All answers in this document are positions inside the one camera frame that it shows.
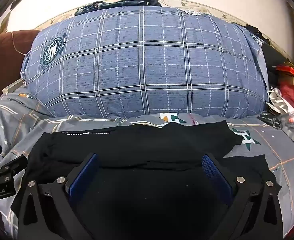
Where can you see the black patterned packet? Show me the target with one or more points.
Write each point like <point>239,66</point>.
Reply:
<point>269,120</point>

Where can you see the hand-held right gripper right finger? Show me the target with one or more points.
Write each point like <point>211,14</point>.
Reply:
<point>215,177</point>

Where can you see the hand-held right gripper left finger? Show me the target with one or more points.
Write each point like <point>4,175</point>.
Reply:
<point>83,177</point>

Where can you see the crumpled silver wrapper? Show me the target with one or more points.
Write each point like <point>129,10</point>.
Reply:
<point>279,102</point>

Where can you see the dark blue jeans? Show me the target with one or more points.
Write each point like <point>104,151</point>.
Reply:
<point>117,5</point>

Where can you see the grey printed bed sheet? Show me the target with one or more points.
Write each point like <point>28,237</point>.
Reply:
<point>274,160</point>

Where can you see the black pants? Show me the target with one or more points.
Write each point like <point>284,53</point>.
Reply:
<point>137,142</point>

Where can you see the black cloth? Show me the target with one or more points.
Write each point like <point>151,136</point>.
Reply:
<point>274,55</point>

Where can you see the brown upholstered headboard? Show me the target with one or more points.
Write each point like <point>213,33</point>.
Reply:
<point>4,62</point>

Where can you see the small cream box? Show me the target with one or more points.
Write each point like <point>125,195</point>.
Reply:
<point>12,86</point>

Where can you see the blue plaid pillow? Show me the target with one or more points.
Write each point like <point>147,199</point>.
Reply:
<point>137,67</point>

